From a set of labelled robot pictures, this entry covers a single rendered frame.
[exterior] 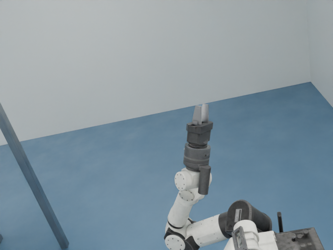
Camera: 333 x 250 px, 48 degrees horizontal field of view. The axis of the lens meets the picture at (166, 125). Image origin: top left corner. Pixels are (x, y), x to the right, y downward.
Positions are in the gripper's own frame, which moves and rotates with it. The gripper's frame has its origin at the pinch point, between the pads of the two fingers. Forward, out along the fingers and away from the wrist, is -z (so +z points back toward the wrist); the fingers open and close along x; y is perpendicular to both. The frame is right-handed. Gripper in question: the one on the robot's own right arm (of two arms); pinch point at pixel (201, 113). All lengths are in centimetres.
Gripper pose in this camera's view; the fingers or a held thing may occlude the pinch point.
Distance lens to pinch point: 126.4
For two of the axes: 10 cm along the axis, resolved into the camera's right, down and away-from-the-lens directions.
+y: -8.5, -1.9, 5.0
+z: -0.8, 9.7, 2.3
